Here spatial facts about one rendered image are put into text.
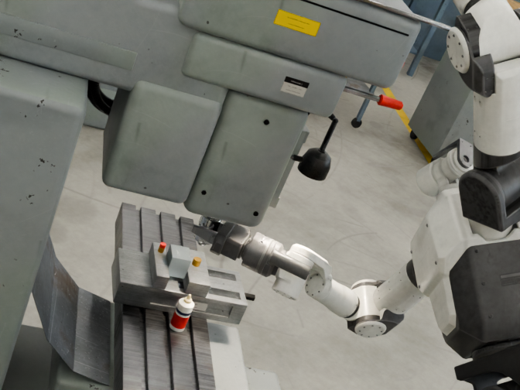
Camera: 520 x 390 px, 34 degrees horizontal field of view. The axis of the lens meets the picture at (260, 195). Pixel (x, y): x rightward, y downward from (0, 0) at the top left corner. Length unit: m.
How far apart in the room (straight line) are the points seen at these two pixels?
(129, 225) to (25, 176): 0.89
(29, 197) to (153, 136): 0.28
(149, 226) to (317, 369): 1.54
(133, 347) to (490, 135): 1.04
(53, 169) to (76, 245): 2.34
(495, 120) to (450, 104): 4.97
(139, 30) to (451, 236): 0.71
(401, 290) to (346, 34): 0.67
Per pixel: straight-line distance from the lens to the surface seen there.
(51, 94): 1.62
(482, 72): 1.42
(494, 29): 1.43
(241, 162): 1.82
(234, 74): 1.71
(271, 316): 4.03
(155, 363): 2.09
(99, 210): 4.30
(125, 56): 1.69
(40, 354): 2.32
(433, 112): 6.61
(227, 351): 2.34
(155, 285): 2.19
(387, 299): 2.09
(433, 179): 1.82
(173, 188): 1.82
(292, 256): 1.98
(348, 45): 1.71
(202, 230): 1.99
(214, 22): 1.65
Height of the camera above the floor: 2.25
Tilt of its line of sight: 27 degrees down
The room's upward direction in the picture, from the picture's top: 24 degrees clockwise
